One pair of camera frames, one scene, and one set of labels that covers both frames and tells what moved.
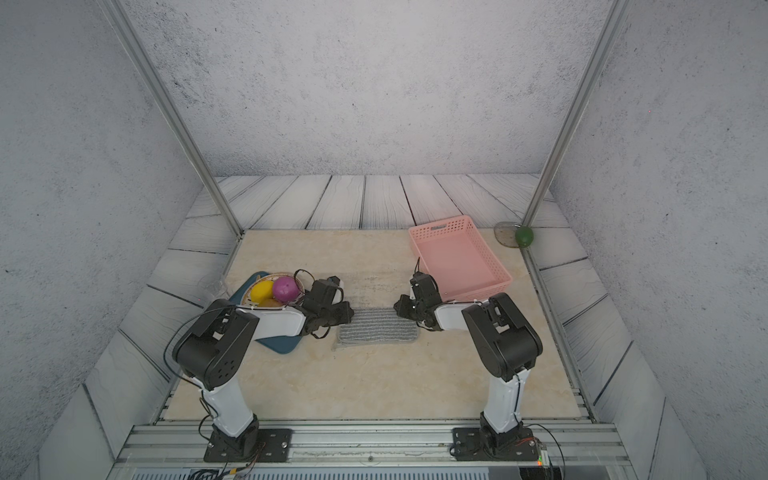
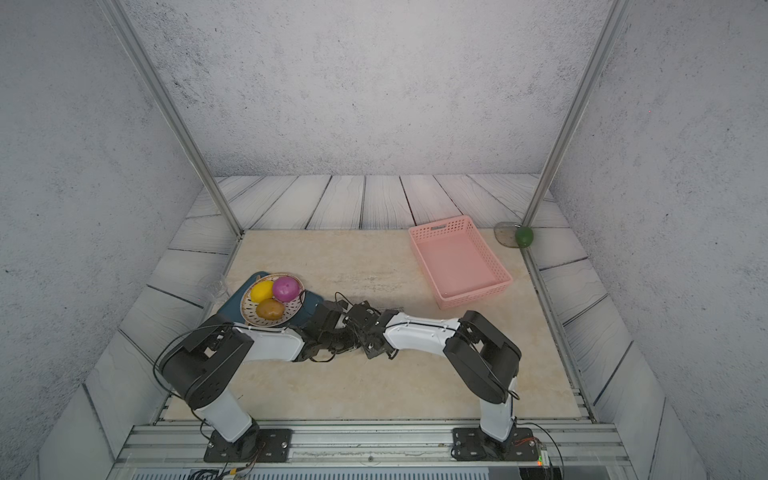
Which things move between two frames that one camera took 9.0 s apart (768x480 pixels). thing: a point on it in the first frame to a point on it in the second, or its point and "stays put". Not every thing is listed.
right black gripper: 402,310 to 362,342
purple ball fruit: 285,289 stays put
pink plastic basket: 457,256 stays put
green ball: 524,236 stays put
